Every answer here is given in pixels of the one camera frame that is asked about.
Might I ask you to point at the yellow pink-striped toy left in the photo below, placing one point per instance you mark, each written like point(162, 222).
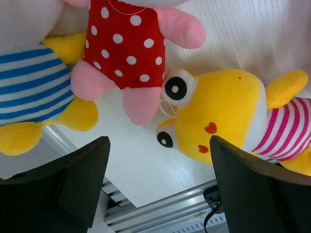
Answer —
point(268, 120)

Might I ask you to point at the aluminium front rail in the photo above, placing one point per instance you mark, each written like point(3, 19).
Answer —
point(130, 219)

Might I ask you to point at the perforated grey cable duct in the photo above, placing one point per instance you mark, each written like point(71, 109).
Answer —
point(191, 225)

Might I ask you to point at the yellow blue-striped toy left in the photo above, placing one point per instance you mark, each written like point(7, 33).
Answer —
point(35, 92)

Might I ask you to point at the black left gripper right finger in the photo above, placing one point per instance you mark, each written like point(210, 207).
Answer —
point(258, 196)

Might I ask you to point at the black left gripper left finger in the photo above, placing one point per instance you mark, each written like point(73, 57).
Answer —
point(58, 197)

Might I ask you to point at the pink red-dotted toy left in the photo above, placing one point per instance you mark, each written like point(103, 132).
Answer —
point(125, 48)

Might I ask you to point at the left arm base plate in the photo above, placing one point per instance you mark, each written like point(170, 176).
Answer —
point(213, 198)

